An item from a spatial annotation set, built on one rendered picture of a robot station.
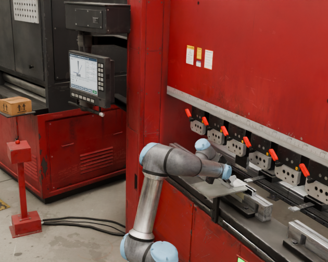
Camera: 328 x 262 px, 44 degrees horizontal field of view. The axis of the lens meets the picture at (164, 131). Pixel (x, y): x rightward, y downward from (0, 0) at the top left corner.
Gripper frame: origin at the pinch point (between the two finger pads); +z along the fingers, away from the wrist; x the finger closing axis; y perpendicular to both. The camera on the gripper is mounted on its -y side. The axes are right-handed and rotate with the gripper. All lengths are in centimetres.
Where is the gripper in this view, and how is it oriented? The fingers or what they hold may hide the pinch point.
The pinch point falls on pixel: (228, 184)
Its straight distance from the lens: 236.2
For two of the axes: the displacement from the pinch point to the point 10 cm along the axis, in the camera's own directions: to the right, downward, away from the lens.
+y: 7.0, -7.1, 1.4
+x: -4.7, -3.0, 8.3
